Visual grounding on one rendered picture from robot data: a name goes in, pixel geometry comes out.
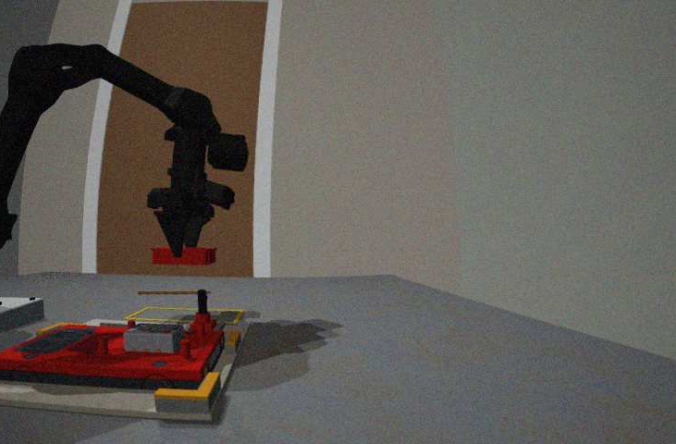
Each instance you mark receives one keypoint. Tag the red rectangular block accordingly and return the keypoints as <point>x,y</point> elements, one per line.
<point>190,256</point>

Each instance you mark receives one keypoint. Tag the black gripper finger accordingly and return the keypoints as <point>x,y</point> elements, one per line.
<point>193,230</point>
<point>173,224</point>

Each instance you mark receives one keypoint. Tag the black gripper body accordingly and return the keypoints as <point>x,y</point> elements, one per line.
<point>178,197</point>

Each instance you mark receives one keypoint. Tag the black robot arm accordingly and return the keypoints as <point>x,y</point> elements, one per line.
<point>36,80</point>

